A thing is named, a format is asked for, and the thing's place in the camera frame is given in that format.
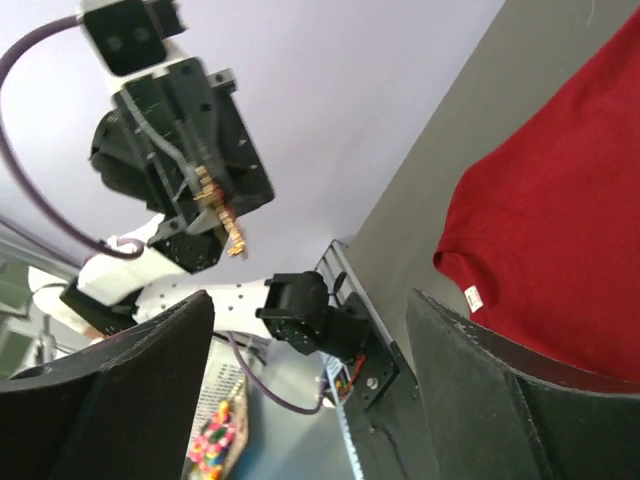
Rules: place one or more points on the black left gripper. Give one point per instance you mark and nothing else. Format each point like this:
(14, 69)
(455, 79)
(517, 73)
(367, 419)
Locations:
(160, 130)

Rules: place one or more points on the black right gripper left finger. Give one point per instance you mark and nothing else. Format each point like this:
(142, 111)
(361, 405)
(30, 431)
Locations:
(117, 410)

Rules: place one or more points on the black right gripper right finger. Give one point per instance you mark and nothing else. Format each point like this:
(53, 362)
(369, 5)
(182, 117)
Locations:
(497, 410)

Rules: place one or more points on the red garment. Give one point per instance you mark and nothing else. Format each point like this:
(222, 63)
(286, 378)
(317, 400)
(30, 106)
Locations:
(547, 225)

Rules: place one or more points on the white garment label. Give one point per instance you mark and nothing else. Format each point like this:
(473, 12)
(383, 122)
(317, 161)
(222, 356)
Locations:
(473, 298)

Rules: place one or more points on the colourful beaded object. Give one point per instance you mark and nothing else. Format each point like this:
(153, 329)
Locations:
(208, 451)

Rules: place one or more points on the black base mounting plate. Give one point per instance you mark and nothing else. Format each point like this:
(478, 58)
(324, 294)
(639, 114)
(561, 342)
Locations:
(381, 405)

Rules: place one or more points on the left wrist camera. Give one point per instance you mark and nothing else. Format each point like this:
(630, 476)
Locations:
(132, 39)

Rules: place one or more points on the grey slotted cable duct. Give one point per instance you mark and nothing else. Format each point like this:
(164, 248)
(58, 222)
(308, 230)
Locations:
(349, 444)

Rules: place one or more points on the aluminium frame rail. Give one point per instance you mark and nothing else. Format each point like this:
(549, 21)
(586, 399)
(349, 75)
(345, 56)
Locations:
(342, 280)

